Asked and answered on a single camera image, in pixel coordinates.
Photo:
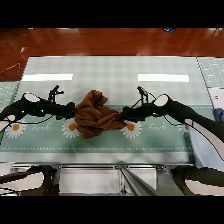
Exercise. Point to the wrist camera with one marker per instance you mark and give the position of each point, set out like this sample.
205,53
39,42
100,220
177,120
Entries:
54,92
143,93

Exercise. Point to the dark blue garment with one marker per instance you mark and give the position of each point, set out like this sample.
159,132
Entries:
218,115

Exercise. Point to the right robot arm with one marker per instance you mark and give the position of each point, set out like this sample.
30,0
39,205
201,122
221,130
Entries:
186,113

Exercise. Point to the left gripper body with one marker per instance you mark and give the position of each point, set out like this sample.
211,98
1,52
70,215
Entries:
66,110

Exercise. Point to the brown garment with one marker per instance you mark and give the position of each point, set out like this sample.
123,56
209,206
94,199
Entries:
95,116

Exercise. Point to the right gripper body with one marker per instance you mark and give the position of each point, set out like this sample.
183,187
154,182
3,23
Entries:
138,113

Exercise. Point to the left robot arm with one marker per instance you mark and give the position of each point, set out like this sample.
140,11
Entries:
20,106

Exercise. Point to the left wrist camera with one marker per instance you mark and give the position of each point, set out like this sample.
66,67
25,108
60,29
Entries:
54,92

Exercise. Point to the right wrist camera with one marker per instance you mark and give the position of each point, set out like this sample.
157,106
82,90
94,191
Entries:
143,93

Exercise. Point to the silver frame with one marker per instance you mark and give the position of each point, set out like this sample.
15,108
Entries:
100,180

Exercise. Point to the light blue garment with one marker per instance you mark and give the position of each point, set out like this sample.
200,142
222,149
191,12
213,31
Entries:
203,150

